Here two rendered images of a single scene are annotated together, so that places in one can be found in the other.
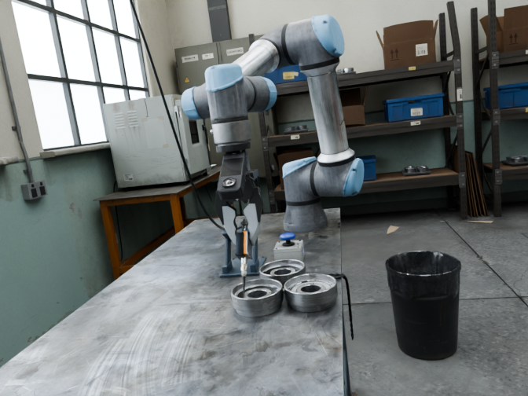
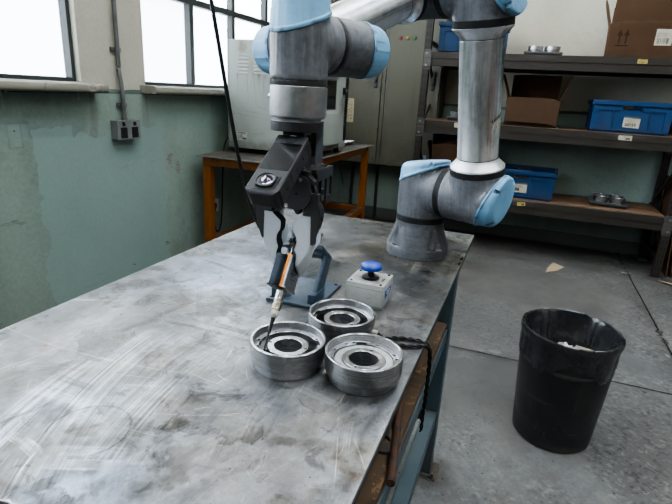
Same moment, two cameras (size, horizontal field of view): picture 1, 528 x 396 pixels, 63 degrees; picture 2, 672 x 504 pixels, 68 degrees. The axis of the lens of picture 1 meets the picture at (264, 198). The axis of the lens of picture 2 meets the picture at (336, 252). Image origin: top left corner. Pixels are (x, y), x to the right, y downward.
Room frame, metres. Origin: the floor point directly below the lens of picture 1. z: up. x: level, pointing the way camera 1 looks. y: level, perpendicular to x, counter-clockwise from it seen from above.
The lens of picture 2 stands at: (0.22, -0.12, 1.17)
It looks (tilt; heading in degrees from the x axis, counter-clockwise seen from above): 18 degrees down; 9
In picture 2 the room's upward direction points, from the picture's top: 3 degrees clockwise
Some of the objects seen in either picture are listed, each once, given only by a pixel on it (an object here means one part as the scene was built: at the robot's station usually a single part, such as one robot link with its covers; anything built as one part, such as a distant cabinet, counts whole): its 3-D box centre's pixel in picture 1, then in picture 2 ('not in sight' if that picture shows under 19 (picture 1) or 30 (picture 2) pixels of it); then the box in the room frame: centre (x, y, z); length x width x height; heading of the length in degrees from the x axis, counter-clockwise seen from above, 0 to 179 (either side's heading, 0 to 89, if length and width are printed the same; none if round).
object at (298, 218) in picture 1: (304, 212); (418, 232); (1.42, -0.13, 0.85); 0.15 x 0.15 x 0.10
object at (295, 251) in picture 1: (289, 251); (370, 287); (1.09, -0.05, 0.82); 0.08 x 0.07 x 0.05; 169
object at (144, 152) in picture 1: (165, 141); (295, 100); (3.42, 0.71, 1.10); 0.62 x 0.61 x 0.65; 169
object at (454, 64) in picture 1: (356, 126); (544, 126); (4.42, -1.03, 1.00); 1.92 x 0.57 x 2.00; 79
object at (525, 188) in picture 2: (350, 170); (521, 181); (4.44, -0.93, 0.56); 0.52 x 0.38 x 0.22; 76
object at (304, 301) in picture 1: (310, 292); (363, 364); (0.81, -0.07, 0.82); 0.10 x 0.10 x 0.04
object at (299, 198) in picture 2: (237, 172); (298, 165); (0.89, 0.05, 1.07); 0.09 x 0.08 x 0.12; 170
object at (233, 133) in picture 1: (230, 133); (296, 104); (0.88, 0.05, 1.15); 0.08 x 0.08 x 0.05
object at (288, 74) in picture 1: (290, 73); (473, 40); (4.54, -0.42, 1.61); 0.52 x 0.38 x 0.22; 82
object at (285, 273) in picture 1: (283, 275); (341, 323); (0.93, -0.02, 0.82); 0.10 x 0.10 x 0.04
